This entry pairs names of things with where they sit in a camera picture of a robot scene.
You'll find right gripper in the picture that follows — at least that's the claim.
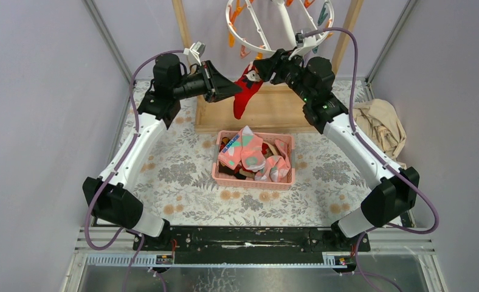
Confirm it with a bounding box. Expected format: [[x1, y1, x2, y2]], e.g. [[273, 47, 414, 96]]
[[253, 47, 313, 103]]

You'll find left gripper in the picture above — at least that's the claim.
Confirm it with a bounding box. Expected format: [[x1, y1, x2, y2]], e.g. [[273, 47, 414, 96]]
[[170, 59, 241, 102]]

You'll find wooden hanger stand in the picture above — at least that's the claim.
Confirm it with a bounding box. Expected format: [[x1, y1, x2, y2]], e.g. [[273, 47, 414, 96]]
[[172, 1, 364, 133]]

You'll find red sock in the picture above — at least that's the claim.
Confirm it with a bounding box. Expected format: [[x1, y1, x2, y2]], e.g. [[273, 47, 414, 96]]
[[233, 61, 264, 120], [261, 142, 273, 158]]

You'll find brown argyle sock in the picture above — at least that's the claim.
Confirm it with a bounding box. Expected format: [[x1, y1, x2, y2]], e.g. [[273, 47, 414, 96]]
[[218, 162, 256, 180]]

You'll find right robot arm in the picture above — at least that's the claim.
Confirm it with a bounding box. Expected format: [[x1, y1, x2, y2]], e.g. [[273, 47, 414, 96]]
[[253, 49, 419, 251]]

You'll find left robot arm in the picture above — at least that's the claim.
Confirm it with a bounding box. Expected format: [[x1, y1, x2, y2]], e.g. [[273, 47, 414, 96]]
[[83, 50, 241, 250]]

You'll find white round clip hanger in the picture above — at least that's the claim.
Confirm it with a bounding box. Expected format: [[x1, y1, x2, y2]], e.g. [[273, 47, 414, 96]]
[[225, 1, 335, 59]]

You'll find beige crumpled cloth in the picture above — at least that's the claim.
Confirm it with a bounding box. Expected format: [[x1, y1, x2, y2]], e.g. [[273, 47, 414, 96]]
[[353, 99, 407, 161]]

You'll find floral table mat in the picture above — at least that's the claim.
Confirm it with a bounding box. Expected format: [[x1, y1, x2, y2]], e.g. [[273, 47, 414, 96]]
[[97, 78, 404, 228]]

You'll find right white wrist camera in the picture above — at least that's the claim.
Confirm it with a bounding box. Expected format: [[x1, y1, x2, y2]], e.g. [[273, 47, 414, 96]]
[[291, 32, 317, 58]]

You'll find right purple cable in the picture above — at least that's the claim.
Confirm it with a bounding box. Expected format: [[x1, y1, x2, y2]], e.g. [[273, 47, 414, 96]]
[[300, 26, 441, 292]]

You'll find purple cable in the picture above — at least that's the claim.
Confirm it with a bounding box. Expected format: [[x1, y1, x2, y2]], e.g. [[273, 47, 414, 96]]
[[300, 26, 441, 292], [83, 49, 188, 292]]

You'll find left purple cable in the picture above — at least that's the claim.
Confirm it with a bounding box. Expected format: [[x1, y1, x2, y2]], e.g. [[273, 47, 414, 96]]
[[83, 49, 188, 292]]

